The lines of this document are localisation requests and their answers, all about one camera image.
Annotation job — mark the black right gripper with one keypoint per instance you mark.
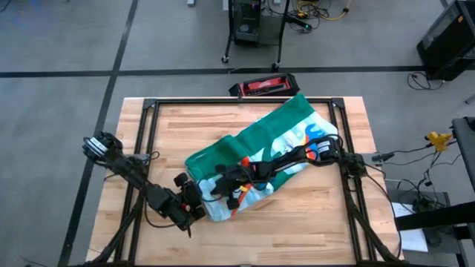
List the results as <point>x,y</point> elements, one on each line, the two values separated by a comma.
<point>248,176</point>

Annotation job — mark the red and black tool case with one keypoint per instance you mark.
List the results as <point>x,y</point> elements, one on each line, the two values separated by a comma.
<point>265,85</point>

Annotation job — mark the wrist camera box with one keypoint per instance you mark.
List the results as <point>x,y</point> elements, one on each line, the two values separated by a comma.
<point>191,193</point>
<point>221,188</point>

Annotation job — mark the white paper sheet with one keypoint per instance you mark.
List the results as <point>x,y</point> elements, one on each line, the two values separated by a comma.
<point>415,241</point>

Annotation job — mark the black equipment case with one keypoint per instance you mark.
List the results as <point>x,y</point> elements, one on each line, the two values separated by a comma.
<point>449,41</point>

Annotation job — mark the black aluminium rig frame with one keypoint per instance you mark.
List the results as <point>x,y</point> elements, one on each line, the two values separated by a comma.
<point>222,101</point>

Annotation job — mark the black side beam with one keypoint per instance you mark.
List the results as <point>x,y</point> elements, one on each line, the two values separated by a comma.
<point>434,219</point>

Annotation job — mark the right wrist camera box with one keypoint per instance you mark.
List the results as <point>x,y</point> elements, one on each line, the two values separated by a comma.
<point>221,188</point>

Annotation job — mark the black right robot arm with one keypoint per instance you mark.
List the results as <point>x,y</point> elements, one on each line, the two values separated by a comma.
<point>293,159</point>

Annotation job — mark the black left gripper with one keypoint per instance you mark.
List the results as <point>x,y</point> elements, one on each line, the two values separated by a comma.
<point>182,213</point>

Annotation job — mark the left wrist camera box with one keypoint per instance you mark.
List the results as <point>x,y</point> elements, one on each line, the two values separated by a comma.
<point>191,193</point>

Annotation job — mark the grey side table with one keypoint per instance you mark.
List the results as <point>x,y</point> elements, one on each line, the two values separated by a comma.
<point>465,144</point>

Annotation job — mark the black computer tower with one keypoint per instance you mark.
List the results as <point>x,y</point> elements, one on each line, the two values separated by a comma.
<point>245,22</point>

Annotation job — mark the black wheeled cart stand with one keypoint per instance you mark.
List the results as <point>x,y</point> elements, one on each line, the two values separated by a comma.
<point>271,33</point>

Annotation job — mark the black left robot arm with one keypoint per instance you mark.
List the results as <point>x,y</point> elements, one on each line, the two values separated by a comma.
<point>126,168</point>

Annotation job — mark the black power strip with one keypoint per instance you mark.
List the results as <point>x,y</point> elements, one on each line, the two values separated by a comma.
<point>298,24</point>

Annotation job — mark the dinosaur print towel green back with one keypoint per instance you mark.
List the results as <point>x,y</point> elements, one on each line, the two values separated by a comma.
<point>267,133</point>

